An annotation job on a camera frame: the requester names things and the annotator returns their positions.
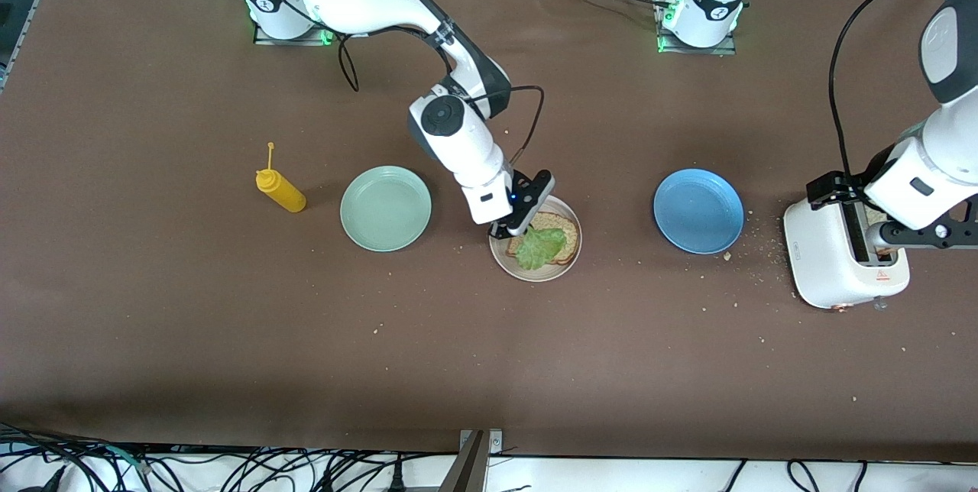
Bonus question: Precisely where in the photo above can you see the brown bread slice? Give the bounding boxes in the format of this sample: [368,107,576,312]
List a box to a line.
[506,211,579,265]
[862,202,902,261]

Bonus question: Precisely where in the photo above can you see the green lettuce leaf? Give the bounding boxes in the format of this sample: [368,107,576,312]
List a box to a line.
[516,226,568,271]

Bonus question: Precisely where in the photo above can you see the yellow squeeze sauce bottle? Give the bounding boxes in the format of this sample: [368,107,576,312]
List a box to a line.
[255,142,308,213]

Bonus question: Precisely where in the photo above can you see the beige plate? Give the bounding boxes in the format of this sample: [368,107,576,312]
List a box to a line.
[489,193,583,283]

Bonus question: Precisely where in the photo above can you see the pale green plate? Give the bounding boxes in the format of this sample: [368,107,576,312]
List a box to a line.
[340,165,432,253]

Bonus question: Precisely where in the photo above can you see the blue plate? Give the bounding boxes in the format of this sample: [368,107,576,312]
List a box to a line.
[653,168,745,255]

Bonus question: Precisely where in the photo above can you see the white toaster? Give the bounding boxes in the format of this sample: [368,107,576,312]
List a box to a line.
[783,182,912,311]

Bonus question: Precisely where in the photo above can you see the grey metal bar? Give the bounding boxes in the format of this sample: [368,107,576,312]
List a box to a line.
[439,431,490,492]

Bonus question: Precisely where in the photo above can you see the silver table edge bracket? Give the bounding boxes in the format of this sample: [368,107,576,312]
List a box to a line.
[458,429,505,456]

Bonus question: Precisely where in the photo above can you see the tangled black floor cables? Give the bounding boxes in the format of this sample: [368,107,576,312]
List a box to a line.
[0,423,459,492]

